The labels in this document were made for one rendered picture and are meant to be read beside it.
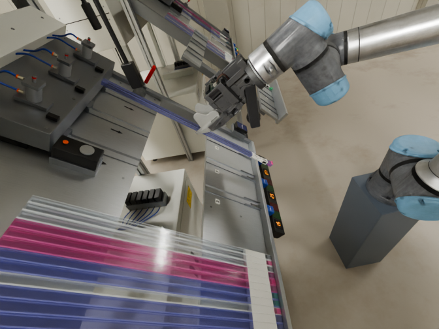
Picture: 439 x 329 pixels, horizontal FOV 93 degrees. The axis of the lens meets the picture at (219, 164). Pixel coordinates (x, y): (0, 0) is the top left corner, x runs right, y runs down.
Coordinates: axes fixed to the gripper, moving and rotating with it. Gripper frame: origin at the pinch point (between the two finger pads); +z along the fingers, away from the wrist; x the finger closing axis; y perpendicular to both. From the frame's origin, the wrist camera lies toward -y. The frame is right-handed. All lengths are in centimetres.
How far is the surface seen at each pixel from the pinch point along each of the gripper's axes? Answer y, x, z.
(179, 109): 2.4, -19.0, 10.0
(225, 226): -14.4, 21.0, 5.6
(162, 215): -15.8, 3.2, 38.8
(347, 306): -106, 26, 11
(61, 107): 27.2, 9.4, 10.3
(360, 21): -183, -324, -134
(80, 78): 28.5, -2.1, 10.6
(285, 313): -26.3, 38.2, 0.3
